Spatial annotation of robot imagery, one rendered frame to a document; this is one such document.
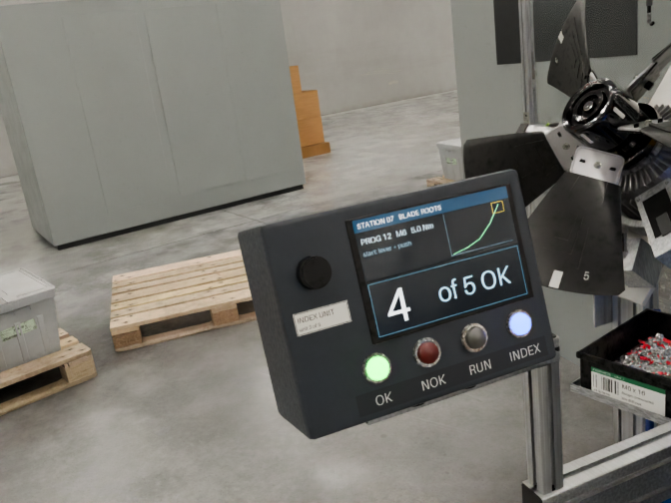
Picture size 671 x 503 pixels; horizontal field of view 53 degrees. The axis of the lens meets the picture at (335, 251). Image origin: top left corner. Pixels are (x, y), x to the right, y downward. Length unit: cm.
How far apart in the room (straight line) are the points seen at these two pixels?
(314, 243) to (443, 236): 12
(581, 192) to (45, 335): 276
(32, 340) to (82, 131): 309
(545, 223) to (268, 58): 579
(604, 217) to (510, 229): 67
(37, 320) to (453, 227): 301
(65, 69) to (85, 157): 75
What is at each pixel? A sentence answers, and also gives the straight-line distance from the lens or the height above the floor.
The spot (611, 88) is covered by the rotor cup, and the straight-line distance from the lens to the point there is 135.
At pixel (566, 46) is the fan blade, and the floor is 132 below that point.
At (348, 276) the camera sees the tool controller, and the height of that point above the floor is 120.
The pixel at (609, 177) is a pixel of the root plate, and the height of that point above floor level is 109.
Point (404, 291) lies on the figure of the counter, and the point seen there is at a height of 117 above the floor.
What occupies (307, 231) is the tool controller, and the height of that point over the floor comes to 124.
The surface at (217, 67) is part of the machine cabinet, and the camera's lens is 668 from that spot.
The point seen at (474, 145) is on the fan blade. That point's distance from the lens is 157.
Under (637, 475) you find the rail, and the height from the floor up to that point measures 84.
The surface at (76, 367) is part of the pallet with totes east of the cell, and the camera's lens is 349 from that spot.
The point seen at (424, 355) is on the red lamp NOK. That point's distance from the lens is 60.
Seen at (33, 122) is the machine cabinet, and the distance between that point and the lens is 622.
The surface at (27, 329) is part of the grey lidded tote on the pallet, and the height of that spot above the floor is 31.
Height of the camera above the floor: 139
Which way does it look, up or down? 17 degrees down
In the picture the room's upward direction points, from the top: 8 degrees counter-clockwise
